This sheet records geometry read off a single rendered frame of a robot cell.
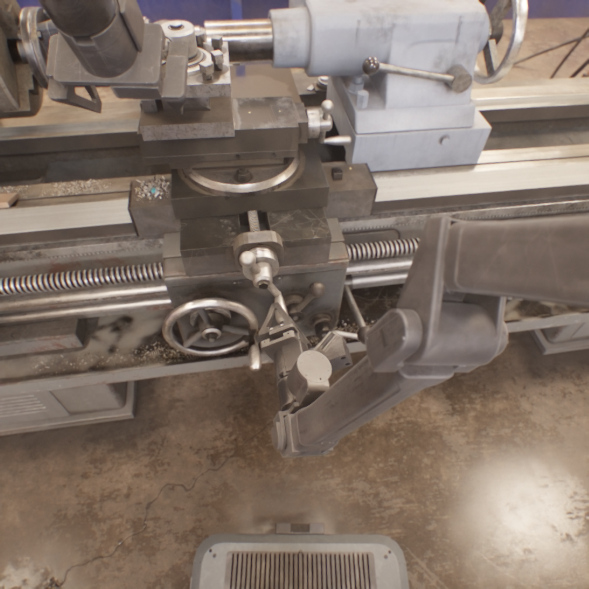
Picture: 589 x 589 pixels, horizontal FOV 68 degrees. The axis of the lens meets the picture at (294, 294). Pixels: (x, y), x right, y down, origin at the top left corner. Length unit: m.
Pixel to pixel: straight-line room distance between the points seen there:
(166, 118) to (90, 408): 1.09
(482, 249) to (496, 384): 1.53
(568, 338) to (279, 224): 1.41
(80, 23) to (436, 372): 0.43
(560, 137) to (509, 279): 1.41
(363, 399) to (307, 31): 0.79
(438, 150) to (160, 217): 0.68
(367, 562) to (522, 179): 1.01
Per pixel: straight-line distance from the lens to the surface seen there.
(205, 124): 0.86
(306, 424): 0.66
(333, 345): 0.76
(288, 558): 1.25
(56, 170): 1.44
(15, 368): 1.45
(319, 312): 1.10
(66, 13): 0.45
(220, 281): 0.96
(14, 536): 1.71
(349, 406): 0.54
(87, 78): 0.51
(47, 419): 1.77
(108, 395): 1.60
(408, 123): 1.12
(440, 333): 0.38
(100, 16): 0.46
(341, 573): 1.25
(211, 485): 1.57
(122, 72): 0.50
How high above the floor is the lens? 1.50
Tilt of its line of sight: 51 degrees down
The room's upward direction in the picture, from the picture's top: 2 degrees clockwise
